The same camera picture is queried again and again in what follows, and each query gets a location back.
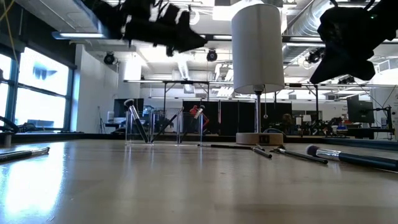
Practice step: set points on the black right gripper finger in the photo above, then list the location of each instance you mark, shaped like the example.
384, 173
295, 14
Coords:
357, 68
329, 70

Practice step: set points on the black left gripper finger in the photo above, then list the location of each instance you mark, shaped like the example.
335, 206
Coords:
189, 42
184, 21

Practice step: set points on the thin dark silver-tipped brush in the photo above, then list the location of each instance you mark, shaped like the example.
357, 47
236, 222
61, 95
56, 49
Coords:
301, 156

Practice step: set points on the large fluffy head makeup brush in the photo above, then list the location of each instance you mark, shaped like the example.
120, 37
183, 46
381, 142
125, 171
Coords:
136, 119

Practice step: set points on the grey cosmetic pencil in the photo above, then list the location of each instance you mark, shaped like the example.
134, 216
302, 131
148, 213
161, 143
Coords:
262, 153

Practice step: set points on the black ceiling spotlight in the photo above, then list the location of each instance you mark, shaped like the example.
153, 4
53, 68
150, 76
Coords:
211, 55
109, 58
314, 56

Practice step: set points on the black computer monitor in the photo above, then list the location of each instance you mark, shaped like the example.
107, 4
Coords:
360, 109

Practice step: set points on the person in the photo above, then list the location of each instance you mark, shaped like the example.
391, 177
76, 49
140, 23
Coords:
287, 119

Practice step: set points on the red desk lamp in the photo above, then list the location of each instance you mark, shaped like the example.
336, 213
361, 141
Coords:
194, 109

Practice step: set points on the white shade table lamp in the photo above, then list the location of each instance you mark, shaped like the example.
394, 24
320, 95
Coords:
257, 46

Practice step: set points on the long ceiling light strip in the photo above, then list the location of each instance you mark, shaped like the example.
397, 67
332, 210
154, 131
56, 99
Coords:
81, 35

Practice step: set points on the black partition panels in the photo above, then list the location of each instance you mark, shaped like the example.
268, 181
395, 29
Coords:
236, 118

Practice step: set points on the dark wide monitor screen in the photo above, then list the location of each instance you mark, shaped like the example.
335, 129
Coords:
119, 109

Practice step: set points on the clear acrylic organizer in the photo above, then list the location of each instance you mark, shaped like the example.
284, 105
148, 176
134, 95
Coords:
138, 138

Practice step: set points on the long thin black brush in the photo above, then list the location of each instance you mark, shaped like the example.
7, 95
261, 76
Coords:
227, 146

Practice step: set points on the large window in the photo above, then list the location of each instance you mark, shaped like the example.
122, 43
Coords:
40, 99

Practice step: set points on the black makeup brush silver ferrule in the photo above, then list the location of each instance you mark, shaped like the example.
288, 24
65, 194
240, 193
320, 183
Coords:
18, 154

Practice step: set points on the black metal frame rig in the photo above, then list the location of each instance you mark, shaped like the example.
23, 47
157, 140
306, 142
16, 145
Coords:
186, 82

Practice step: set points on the silver ventilation duct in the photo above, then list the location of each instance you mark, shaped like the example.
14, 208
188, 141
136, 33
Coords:
306, 21

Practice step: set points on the grey short post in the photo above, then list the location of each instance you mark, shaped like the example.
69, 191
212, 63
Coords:
7, 140

